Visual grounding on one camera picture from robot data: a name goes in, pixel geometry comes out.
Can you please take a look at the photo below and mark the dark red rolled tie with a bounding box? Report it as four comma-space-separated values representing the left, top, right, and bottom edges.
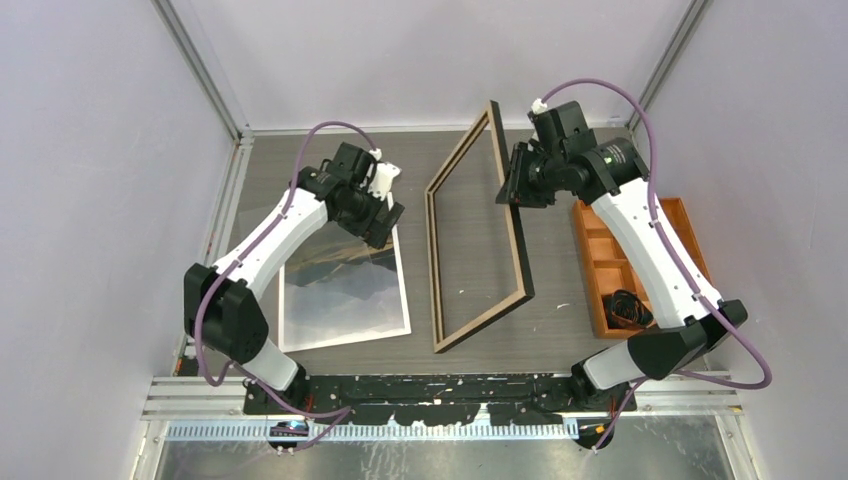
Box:
602, 289, 654, 330

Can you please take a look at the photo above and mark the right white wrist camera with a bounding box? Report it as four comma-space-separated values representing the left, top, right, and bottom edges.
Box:
528, 98, 548, 144

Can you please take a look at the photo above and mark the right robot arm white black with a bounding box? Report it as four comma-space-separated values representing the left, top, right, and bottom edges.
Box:
496, 101, 748, 411

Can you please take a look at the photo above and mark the wooden picture frame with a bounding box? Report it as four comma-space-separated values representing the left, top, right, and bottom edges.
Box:
424, 100, 535, 354

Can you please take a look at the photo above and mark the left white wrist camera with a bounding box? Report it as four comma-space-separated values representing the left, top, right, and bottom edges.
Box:
368, 148, 402, 200

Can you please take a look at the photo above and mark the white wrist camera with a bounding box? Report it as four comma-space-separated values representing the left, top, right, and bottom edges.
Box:
528, 98, 548, 144
368, 148, 402, 200

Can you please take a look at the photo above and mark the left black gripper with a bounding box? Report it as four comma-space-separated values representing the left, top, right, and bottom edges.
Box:
334, 183, 403, 249

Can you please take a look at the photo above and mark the landscape photo print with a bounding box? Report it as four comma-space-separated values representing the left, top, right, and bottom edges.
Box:
277, 228, 412, 352

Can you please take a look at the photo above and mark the orange compartment tray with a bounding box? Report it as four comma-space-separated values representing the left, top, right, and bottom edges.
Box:
570, 197, 713, 340

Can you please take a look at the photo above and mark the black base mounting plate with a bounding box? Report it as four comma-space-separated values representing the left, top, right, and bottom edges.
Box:
279, 373, 629, 427

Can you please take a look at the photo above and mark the clear acrylic sheet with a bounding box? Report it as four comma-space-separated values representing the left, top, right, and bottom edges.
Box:
282, 223, 397, 287

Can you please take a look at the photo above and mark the aluminium front rail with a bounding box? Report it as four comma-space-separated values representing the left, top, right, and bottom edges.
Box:
142, 372, 742, 447

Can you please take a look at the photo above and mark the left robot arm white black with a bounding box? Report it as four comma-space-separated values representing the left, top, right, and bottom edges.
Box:
183, 143, 404, 414

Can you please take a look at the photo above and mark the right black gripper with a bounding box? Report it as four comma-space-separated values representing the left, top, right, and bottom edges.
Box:
495, 142, 562, 209

